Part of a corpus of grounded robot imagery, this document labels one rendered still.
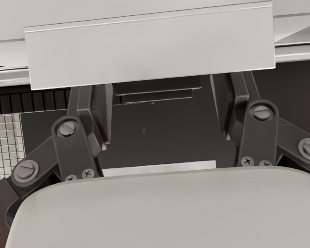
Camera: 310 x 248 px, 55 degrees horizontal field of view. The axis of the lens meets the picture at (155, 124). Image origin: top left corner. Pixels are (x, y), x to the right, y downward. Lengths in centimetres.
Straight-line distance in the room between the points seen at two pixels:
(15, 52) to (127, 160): 60
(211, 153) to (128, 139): 21
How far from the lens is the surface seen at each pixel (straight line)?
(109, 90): 16
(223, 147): 75
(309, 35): 51
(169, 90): 41
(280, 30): 17
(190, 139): 73
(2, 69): 26
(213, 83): 16
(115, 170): 23
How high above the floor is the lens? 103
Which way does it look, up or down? 5 degrees up
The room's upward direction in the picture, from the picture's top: 175 degrees clockwise
